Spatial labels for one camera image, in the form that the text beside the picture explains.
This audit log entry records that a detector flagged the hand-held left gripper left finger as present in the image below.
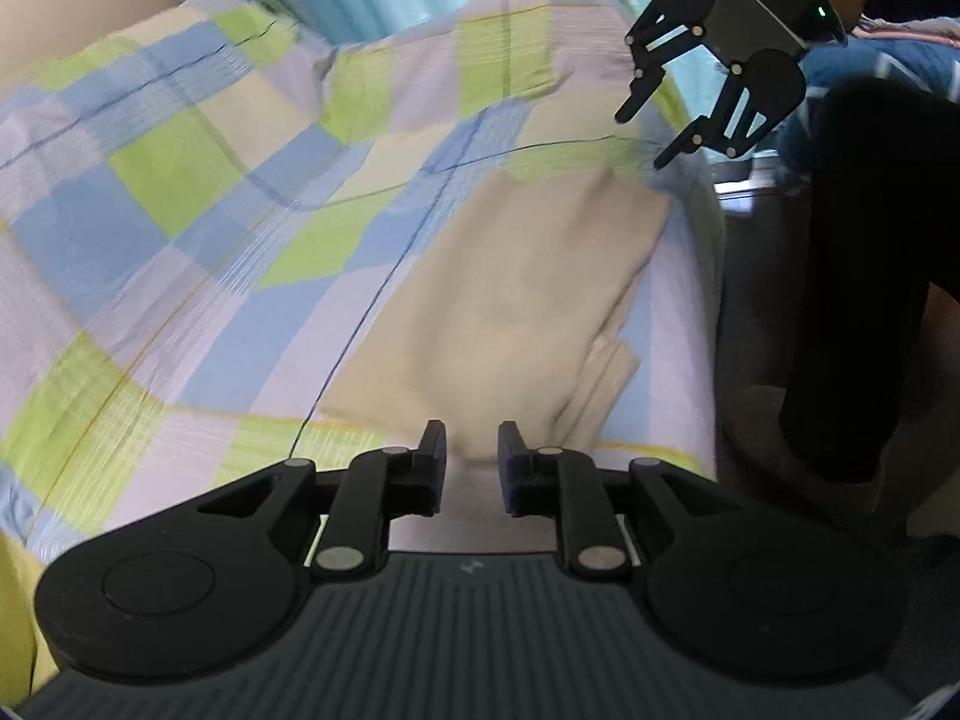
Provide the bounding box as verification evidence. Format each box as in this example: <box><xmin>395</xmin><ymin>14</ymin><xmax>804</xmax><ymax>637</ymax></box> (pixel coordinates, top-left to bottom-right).
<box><xmin>196</xmin><ymin>420</ymin><xmax>449</xmax><ymax>583</ymax></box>

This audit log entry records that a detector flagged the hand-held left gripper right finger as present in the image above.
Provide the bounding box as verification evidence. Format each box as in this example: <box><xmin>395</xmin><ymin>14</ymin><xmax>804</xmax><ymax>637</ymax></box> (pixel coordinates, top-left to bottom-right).
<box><xmin>497</xmin><ymin>420</ymin><xmax>745</xmax><ymax>580</ymax></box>

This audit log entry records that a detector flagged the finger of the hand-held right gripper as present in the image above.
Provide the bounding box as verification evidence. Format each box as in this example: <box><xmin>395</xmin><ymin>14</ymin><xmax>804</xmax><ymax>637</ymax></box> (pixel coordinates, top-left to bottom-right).
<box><xmin>613</xmin><ymin>10</ymin><xmax>711</xmax><ymax>125</ymax></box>
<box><xmin>654</xmin><ymin>64</ymin><xmax>788</xmax><ymax>170</ymax></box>

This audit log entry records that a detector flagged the beige garment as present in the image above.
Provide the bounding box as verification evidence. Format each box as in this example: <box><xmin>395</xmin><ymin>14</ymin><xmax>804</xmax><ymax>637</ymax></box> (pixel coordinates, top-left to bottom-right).
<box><xmin>307</xmin><ymin>165</ymin><xmax>672</xmax><ymax>467</ymax></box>

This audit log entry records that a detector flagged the blue animal print blanket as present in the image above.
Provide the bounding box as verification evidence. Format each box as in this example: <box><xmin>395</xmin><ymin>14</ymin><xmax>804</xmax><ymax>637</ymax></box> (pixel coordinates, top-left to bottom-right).
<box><xmin>772</xmin><ymin>15</ymin><xmax>960</xmax><ymax>196</ymax></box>

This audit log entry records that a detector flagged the person's leg in black pants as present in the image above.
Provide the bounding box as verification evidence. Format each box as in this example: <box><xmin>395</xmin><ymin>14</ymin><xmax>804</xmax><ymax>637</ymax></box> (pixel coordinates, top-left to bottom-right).
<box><xmin>778</xmin><ymin>79</ymin><xmax>960</xmax><ymax>488</ymax></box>

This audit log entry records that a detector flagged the grey slipper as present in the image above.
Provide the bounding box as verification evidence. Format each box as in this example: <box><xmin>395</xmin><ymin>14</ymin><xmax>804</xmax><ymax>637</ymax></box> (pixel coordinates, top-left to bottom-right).
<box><xmin>750</xmin><ymin>390</ymin><xmax>910</xmax><ymax>535</ymax></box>

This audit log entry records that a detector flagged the checked blue green sheet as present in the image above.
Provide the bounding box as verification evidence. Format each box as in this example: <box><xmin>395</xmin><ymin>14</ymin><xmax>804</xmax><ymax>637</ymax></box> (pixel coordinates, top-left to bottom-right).
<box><xmin>0</xmin><ymin>0</ymin><xmax>725</xmax><ymax>565</ymax></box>

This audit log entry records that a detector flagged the green sofa cover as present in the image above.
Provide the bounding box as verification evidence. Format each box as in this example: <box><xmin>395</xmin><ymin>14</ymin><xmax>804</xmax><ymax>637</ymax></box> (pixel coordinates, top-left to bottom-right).
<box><xmin>0</xmin><ymin>532</ymin><xmax>58</xmax><ymax>700</ymax></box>

